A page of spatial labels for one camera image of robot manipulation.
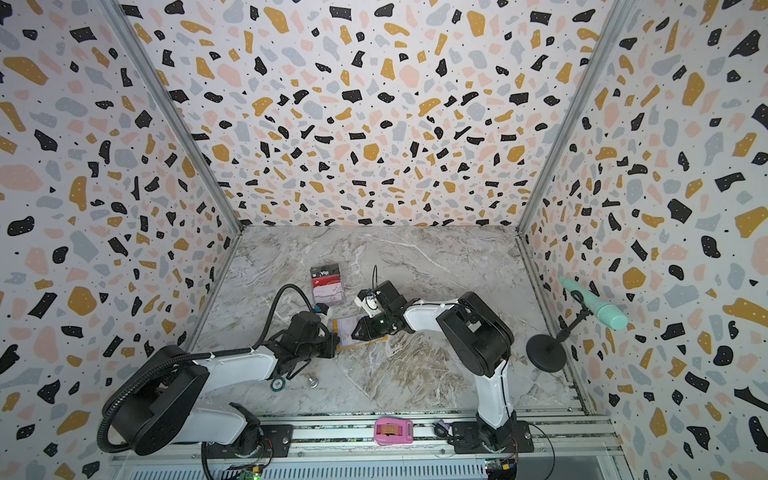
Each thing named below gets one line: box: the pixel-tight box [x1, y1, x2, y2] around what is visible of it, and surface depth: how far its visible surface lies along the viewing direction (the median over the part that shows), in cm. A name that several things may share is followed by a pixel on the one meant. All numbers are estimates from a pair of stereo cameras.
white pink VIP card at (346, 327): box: [338, 317, 360, 347], surface depth 94 cm
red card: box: [311, 274, 340, 288], surface depth 102 cm
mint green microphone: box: [560, 276, 629, 331], surface depth 64 cm
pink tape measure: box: [374, 417, 414, 446], surface depth 75 cm
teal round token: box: [270, 377, 286, 392], surface depth 84 cm
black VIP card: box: [310, 263, 340, 279], surface depth 102 cm
